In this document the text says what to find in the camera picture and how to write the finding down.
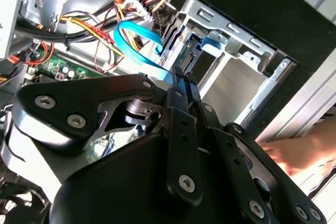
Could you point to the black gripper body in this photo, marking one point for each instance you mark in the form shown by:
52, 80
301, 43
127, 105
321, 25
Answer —
118, 182

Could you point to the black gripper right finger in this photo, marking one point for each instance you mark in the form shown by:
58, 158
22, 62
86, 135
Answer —
236, 161

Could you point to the hard disk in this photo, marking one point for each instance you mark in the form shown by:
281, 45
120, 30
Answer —
212, 43

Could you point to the person's bare hand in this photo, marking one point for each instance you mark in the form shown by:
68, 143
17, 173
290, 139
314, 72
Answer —
302, 150

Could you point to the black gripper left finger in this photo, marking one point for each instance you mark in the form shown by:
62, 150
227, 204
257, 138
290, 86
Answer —
78, 98

